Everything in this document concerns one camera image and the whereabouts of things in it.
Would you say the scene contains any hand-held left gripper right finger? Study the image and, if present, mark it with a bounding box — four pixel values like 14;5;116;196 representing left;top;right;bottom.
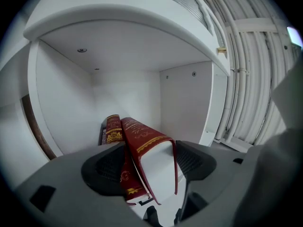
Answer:
175;140;256;227

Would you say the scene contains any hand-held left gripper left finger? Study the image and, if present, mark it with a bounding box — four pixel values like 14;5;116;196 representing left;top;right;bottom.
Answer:
13;140;149;227

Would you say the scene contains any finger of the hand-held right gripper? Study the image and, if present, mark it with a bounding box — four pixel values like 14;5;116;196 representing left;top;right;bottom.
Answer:
233;58;303;227

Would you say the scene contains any red gold-print hardcover book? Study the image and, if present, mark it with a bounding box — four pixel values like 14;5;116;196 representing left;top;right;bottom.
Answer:
98;114;153;206
120;116;187;222

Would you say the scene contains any white shelf cabinet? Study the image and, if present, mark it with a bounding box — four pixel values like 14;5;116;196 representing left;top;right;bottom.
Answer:
23;3;232;163

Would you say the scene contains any bright ceiling lamp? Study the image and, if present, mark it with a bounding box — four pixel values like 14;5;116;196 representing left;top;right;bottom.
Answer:
286;26;303;48

